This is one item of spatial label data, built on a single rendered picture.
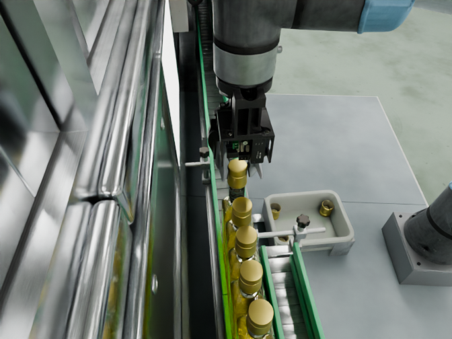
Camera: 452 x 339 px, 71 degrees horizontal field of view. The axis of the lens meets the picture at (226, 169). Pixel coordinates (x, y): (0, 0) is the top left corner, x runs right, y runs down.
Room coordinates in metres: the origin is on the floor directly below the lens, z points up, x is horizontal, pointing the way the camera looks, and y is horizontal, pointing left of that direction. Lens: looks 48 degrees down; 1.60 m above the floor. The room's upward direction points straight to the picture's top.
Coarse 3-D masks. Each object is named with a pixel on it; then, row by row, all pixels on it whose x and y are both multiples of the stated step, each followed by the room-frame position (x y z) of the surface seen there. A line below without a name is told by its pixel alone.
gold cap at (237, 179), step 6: (234, 162) 0.38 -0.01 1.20; (240, 162) 0.38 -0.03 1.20; (234, 168) 0.37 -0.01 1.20; (240, 168) 0.37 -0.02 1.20; (246, 168) 0.37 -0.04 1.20; (234, 174) 0.36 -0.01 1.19; (240, 174) 0.36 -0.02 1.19; (246, 174) 0.37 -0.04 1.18; (228, 180) 0.37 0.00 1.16; (234, 180) 0.36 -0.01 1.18; (240, 180) 0.36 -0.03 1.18; (246, 180) 0.37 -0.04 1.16; (234, 186) 0.36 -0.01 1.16; (240, 186) 0.36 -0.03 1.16
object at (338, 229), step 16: (304, 192) 0.59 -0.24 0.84; (320, 192) 0.59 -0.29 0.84; (272, 208) 0.57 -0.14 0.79; (288, 208) 0.58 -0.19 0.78; (304, 208) 0.58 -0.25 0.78; (336, 208) 0.55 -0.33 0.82; (272, 224) 0.48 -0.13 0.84; (288, 224) 0.53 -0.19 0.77; (320, 224) 0.53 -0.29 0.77; (336, 224) 0.52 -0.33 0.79; (304, 240) 0.43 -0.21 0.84; (320, 240) 0.43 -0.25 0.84; (336, 240) 0.43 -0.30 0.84
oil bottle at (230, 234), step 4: (228, 224) 0.33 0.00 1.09; (232, 224) 0.32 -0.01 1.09; (252, 224) 0.33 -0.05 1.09; (228, 228) 0.32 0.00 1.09; (232, 228) 0.31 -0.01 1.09; (228, 232) 0.31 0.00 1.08; (232, 232) 0.31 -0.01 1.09; (228, 236) 0.30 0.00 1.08; (232, 236) 0.30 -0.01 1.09; (228, 240) 0.30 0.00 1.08; (232, 240) 0.29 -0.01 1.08; (228, 244) 0.29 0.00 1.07; (232, 244) 0.29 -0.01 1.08; (228, 248) 0.29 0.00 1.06
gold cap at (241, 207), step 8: (240, 200) 0.32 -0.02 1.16; (248, 200) 0.32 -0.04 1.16; (232, 208) 0.31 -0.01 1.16; (240, 208) 0.31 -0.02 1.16; (248, 208) 0.31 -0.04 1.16; (232, 216) 0.31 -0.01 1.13; (240, 216) 0.30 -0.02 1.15; (248, 216) 0.30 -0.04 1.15; (240, 224) 0.30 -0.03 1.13; (248, 224) 0.30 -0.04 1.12
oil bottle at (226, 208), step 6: (228, 198) 0.38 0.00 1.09; (222, 204) 0.38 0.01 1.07; (228, 204) 0.37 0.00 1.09; (222, 210) 0.37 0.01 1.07; (228, 210) 0.36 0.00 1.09; (222, 216) 0.37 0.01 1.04; (228, 216) 0.35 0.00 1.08; (222, 222) 0.38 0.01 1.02; (222, 228) 0.38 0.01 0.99; (222, 234) 0.38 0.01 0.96; (222, 240) 0.38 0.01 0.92
